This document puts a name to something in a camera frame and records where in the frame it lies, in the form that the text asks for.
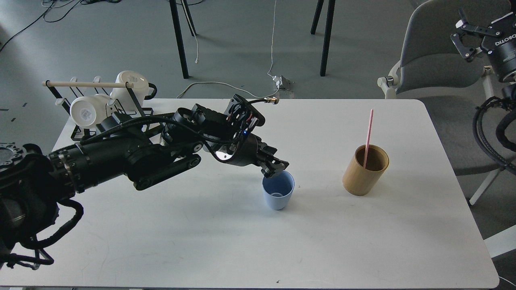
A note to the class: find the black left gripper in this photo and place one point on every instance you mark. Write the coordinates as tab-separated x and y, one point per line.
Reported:
254	151

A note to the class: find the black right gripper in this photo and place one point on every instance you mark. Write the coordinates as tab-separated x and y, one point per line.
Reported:
504	52

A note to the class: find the blue plastic cup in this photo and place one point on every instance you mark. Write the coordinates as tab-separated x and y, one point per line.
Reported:
277	190

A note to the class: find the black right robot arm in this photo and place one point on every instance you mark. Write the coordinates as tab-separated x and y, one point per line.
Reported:
468	42

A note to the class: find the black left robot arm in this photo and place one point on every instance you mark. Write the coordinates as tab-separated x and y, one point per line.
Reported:
36	190

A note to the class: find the grey office chair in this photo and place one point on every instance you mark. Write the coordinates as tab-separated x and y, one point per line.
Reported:
429	59

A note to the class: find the white power plug adapter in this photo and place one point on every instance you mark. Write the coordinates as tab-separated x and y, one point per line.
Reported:
282	83

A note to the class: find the bamboo cylinder holder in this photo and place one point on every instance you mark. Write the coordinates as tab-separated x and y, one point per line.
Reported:
363	172

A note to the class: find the black table leg right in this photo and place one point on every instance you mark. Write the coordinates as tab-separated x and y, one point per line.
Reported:
327	37

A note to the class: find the black thin leg right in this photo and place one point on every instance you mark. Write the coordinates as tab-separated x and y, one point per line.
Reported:
316	16

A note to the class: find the black thin table leg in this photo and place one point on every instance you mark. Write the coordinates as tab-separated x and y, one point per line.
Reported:
188	16

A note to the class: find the black table leg left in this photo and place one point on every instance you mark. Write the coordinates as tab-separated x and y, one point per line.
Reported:
179	38

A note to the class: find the white mug lower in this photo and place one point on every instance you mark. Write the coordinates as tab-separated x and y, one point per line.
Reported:
88	111

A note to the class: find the black wire mug rack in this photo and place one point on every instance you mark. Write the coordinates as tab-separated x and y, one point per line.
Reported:
127	96

